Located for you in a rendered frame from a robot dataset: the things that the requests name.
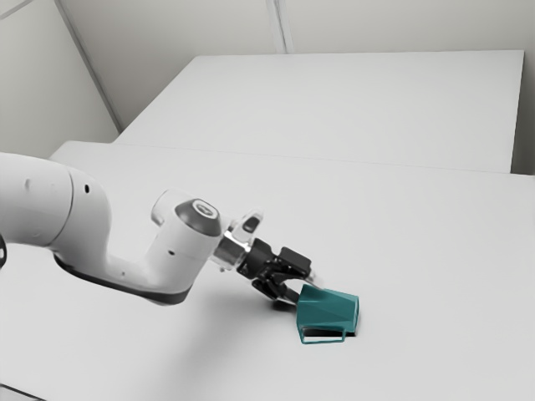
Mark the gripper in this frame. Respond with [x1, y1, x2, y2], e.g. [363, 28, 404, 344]
[236, 237, 324, 301]

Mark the teal faceted mug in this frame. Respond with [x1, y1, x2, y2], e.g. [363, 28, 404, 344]
[295, 283, 360, 346]

